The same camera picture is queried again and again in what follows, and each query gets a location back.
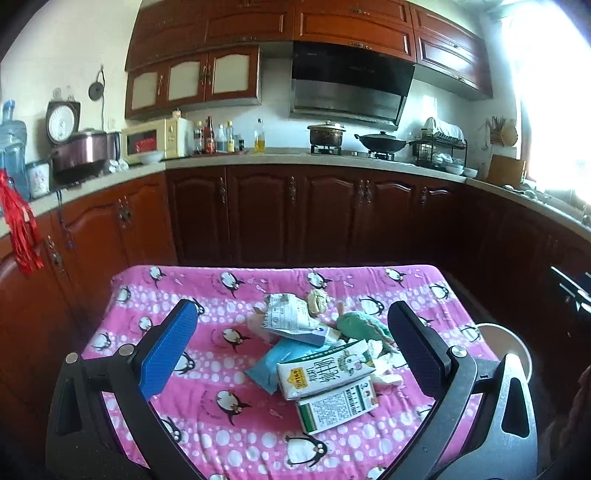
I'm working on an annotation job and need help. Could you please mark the white tissue paper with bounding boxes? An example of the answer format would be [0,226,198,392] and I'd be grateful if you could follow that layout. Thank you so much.
[368,340,408,387]

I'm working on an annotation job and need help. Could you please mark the green white drink carton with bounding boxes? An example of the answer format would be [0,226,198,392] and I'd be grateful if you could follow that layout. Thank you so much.
[295,376,379,435]

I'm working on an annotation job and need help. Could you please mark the green wrapper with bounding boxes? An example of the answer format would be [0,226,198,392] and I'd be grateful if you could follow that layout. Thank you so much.
[337,311,394,345]

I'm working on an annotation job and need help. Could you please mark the light blue plastic pouch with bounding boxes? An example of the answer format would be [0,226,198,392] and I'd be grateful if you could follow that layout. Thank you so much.
[245,338,322,395]

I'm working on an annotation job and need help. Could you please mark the white printed snack bag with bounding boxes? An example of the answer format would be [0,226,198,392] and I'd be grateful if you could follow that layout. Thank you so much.
[263,293,320,335]

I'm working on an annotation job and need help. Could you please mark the beige paper ball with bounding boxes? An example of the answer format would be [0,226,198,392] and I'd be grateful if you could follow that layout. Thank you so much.
[307,288,331,317]

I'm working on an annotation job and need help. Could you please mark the blue white toothpaste box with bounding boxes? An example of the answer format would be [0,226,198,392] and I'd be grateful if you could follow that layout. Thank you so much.
[270,324,341,347]

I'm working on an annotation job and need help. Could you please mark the white round trash bin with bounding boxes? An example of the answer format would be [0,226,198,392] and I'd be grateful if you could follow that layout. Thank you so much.
[476,323,533,382]

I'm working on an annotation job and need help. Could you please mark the round white kitchen scale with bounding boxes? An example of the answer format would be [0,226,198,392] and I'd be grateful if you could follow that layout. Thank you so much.
[46,100,81,145]

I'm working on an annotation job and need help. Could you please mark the lower wooden base cabinets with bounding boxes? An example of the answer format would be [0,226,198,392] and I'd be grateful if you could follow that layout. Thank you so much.
[1,165,590,420]

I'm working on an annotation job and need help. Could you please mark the pink penguin table cloth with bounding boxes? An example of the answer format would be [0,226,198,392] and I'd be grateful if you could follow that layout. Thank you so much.
[83,265,493,479]

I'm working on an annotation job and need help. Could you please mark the red tassel decoration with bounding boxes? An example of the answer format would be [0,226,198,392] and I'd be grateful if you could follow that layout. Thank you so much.
[1,169,44,275]

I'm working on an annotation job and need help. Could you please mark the white floral canister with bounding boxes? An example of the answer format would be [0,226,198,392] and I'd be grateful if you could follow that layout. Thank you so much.
[26,159,51,199]

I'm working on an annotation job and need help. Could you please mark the wooden cutting board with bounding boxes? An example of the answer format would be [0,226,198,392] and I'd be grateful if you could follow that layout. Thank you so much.
[486,154,526,188]

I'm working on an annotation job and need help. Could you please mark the silver rice cooker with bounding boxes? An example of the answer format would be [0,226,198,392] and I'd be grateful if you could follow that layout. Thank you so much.
[50,129,108,185]

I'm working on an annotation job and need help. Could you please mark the black dish rack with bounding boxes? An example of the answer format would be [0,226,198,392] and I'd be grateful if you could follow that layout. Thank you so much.
[410,117,468,170]

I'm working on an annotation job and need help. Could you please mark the blue water jug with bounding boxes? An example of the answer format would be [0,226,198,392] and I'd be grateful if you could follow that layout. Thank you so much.
[1,100,30,201]

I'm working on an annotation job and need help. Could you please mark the cream microwave oven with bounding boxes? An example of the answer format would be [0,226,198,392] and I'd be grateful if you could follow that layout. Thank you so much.
[121,117,194,164]

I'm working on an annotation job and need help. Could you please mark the red sauce bottle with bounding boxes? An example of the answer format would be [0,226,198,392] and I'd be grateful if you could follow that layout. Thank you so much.
[204,116,215,154]

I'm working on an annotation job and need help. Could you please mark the black wok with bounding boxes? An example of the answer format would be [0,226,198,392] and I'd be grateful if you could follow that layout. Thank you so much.
[355,131,408,154]

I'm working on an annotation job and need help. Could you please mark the yellow cooking oil bottle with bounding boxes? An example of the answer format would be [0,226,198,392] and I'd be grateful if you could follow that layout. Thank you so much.
[253,118,266,153]

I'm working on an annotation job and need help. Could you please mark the black hanging ladle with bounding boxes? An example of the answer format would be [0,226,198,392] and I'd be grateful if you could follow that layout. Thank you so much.
[88,66,106,102]

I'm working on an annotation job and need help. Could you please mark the dark stock pot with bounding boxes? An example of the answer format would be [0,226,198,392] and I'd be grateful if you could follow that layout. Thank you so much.
[308,121,346,148]

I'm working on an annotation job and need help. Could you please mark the black range hood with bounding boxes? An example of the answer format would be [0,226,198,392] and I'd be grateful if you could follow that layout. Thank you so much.
[291,41,415,131]

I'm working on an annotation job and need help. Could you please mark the upper wooden wall cabinets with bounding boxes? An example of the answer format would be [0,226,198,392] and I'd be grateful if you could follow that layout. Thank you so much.
[125,1,493,120]

